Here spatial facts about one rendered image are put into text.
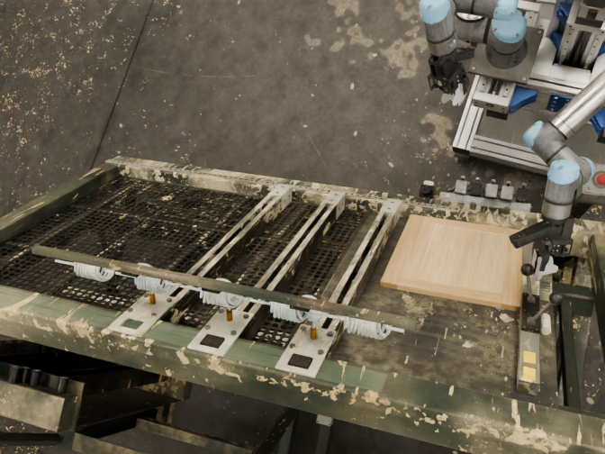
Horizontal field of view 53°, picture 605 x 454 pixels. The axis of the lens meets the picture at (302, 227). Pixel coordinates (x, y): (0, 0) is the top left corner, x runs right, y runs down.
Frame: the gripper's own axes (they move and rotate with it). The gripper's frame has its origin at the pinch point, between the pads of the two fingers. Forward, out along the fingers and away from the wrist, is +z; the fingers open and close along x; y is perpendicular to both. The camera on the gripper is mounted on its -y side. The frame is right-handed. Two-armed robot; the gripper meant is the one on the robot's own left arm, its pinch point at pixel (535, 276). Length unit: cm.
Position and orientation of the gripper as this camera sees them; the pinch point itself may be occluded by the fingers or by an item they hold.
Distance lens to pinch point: 192.9
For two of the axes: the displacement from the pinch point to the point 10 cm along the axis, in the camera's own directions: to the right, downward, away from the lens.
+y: 10.0, 0.0, 0.2
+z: -0.1, 9.0, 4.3
